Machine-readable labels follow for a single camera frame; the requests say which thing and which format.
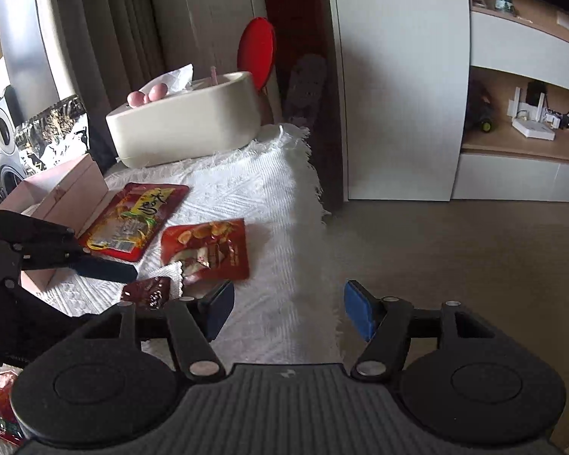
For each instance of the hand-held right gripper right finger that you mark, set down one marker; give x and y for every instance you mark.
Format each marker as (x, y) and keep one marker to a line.
(360, 310)

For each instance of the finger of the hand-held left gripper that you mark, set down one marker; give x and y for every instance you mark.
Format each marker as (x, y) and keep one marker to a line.
(109, 270)

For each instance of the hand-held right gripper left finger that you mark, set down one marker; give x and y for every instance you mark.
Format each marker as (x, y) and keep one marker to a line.
(220, 310)

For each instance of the red chicken feet packet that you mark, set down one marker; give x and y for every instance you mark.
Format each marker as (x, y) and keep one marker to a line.
(132, 218)

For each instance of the pink gift box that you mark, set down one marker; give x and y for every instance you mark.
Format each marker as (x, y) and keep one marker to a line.
(61, 189)

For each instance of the person's left hand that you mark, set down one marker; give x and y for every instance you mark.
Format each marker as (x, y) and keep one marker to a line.
(23, 327)

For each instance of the small dark red packet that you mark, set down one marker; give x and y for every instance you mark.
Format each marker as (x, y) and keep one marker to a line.
(147, 291)

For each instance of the red chips packet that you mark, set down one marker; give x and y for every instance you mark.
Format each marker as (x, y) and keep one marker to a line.
(208, 246)

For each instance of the white knitted tablecloth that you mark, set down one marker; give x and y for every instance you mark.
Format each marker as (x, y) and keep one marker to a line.
(265, 199)

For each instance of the black printed bag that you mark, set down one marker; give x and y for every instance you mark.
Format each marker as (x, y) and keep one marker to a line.
(52, 132)

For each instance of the cream tissue box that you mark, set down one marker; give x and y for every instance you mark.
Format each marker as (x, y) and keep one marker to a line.
(185, 123)

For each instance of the red strips snack packet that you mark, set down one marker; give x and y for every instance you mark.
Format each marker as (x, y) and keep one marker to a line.
(2, 403)

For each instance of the pink egg-shaped toy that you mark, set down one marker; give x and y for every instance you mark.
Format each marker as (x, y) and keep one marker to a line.
(155, 93)
(135, 98)

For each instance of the grey speaker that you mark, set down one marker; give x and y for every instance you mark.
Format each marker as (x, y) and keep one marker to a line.
(0, 128)

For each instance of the white tissue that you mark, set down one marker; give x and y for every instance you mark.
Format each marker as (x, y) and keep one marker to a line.
(170, 78)

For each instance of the pink straw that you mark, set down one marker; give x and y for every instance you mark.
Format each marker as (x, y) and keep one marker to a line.
(215, 76)

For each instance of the grey oblong board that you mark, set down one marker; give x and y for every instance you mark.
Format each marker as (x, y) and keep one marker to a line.
(306, 90)

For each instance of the white cabinet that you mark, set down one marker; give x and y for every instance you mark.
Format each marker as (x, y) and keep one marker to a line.
(398, 80)

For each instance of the dark toy car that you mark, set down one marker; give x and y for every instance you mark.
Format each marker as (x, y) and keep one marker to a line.
(479, 109)

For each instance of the white router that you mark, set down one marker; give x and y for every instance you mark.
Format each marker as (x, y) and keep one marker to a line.
(533, 128)

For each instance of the beige curtain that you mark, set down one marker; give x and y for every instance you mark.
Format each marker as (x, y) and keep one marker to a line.
(123, 19)

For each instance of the red round mirror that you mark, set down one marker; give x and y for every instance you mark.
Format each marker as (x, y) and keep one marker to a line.
(256, 52)

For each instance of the black power adapter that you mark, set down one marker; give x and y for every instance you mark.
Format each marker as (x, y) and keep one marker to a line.
(536, 92)

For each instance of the glass jar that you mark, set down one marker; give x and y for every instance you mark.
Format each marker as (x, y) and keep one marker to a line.
(506, 4)

